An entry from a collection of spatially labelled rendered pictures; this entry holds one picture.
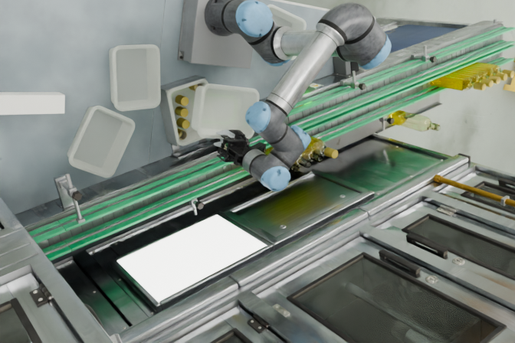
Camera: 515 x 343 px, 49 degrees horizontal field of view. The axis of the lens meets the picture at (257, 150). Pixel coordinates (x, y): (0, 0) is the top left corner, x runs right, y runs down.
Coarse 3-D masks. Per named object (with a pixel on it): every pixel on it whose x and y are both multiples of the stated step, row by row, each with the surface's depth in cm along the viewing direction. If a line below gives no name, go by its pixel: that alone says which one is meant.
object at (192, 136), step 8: (200, 80) 209; (176, 88) 204; (184, 88) 213; (168, 96) 203; (192, 96) 216; (176, 104) 213; (192, 104) 217; (192, 112) 218; (176, 120) 215; (176, 128) 207; (176, 136) 208; (192, 136) 215; (200, 136) 215; (184, 144) 211
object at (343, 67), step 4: (336, 60) 255; (340, 60) 253; (336, 64) 255; (340, 64) 253; (344, 64) 251; (348, 64) 252; (352, 64) 253; (356, 64) 255; (336, 68) 256; (340, 68) 254; (344, 68) 252; (348, 68) 252; (352, 68) 254; (356, 68) 255; (336, 72) 257; (340, 72) 255; (344, 72) 253; (348, 72) 253; (352, 72) 254
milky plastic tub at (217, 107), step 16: (208, 96) 188; (224, 96) 191; (240, 96) 195; (256, 96) 190; (208, 112) 189; (224, 112) 192; (240, 112) 196; (192, 128) 186; (208, 128) 190; (224, 128) 194; (240, 128) 197
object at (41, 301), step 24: (0, 240) 138; (24, 240) 136; (0, 264) 127; (24, 264) 126; (48, 264) 125; (0, 288) 122; (24, 288) 121; (48, 288) 116; (0, 312) 114; (24, 312) 112; (48, 312) 111; (72, 312) 107; (0, 336) 107; (24, 336) 106; (48, 336) 105; (72, 336) 104; (96, 336) 100
